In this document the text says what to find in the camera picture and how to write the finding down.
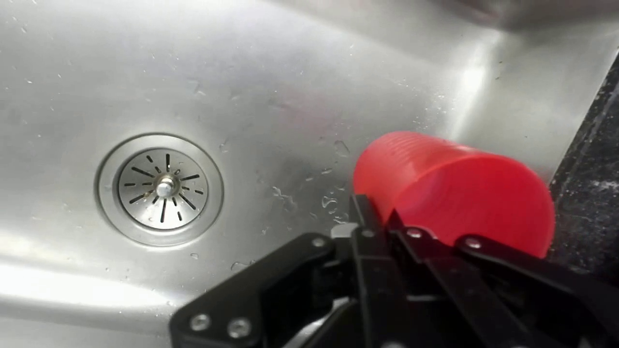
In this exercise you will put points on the red plastic cup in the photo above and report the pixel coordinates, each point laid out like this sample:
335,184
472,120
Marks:
453,189

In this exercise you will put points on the sink drain strainer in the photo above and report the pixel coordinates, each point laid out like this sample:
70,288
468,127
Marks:
159,189

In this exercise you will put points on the stainless steel sink basin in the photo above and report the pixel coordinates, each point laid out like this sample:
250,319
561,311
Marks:
283,95

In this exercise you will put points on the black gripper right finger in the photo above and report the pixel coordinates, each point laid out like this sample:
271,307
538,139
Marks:
505,298

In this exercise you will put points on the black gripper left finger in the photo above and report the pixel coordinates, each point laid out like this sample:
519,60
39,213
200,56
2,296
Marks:
347,286

